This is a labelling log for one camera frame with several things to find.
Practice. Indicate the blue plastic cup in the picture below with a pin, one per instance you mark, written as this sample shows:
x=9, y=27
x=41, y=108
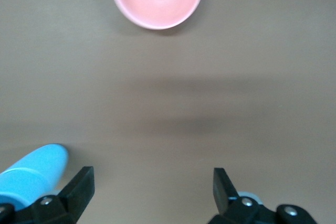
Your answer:
x=18, y=187
x=50, y=158

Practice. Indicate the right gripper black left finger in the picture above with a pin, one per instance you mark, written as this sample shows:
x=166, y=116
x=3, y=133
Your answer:
x=76, y=195

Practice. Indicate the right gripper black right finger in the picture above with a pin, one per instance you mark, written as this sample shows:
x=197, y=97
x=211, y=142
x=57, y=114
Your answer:
x=225, y=197

